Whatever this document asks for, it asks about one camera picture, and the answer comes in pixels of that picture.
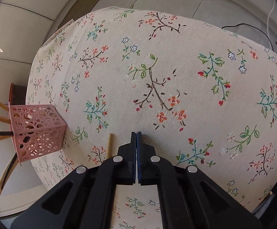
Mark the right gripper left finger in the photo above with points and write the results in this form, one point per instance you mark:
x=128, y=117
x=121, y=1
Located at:
x=84, y=198

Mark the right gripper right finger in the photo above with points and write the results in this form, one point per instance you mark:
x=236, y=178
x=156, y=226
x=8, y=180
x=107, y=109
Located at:
x=188, y=197

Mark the wooden chopstick bundle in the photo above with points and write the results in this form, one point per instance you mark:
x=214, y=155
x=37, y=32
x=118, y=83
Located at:
x=109, y=146

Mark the thick wooden chopstick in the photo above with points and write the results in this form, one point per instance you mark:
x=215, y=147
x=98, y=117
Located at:
x=3, y=175

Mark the wooden chopstick bottom edge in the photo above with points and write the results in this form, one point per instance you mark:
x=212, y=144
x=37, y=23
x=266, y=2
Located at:
x=8, y=174

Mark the black chopstick short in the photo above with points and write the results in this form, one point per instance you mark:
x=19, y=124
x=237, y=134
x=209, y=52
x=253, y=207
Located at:
x=12, y=161

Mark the pink perforated utensil holder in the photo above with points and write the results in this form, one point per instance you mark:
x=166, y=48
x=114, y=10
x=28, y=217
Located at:
x=38, y=130

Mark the floral tablecloth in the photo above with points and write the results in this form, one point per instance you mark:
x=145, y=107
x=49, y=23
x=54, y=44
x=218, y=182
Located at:
x=236, y=66

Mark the brown trash bin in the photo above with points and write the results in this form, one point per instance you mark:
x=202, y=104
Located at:
x=17, y=94

